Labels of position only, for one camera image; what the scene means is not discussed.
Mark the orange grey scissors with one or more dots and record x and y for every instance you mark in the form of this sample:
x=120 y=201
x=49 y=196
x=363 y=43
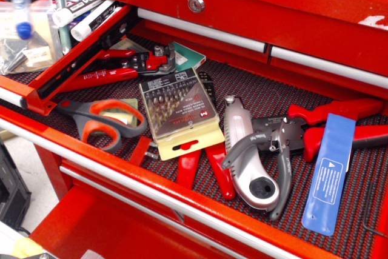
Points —
x=89 y=118

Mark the red handled pliers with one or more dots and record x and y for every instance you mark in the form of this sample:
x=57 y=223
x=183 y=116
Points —
x=188 y=163

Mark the blue plastic pry tool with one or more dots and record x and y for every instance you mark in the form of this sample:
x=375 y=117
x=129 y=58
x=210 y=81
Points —
x=332 y=163

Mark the drill bit set case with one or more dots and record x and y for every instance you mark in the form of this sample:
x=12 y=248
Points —
x=180 y=114

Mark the silver cabinet lock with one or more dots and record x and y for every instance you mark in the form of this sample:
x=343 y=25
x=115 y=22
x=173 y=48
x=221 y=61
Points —
x=196 y=6

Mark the plastic bag of parts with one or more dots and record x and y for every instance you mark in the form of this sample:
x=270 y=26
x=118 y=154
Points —
x=38 y=52

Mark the grey handled flush cutters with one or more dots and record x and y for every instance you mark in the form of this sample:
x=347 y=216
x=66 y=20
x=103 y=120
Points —
x=274 y=139

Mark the black white marker upper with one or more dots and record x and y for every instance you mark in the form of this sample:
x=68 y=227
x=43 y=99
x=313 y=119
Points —
x=77 y=9

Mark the black white marker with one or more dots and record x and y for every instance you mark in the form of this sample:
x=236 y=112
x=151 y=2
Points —
x=94 y=20
x=77 y=9

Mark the red small open drawer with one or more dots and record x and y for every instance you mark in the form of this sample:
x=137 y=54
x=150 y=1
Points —
x=38 y=95

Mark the black box on floor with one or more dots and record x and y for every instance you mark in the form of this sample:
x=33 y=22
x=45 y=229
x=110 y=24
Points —
x=15 y=196

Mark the silver utility knife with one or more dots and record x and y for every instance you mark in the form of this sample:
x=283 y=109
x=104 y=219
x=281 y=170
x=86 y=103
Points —
x=250 y=179

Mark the teal pen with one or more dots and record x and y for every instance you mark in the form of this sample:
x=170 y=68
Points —
x=64 y=32

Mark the black allen key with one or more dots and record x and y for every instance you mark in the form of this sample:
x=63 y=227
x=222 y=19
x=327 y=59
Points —
x=367 y=212

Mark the red tool chest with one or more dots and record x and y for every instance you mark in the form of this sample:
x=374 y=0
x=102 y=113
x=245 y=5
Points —
x=274 y=54

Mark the blue white marker pen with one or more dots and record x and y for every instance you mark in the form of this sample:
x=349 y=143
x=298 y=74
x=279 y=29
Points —
x=22 y=18

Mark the red wire stripper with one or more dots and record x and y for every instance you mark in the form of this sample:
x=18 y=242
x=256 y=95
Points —
x=120 y=65

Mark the yellow sticky note pad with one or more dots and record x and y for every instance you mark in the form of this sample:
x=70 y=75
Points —
x=125 y=117

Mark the teal small box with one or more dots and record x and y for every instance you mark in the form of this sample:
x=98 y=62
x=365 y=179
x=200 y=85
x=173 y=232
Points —
x=186 y=58

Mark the black white marker lower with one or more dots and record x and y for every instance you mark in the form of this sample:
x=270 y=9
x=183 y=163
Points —
x=94 y=20

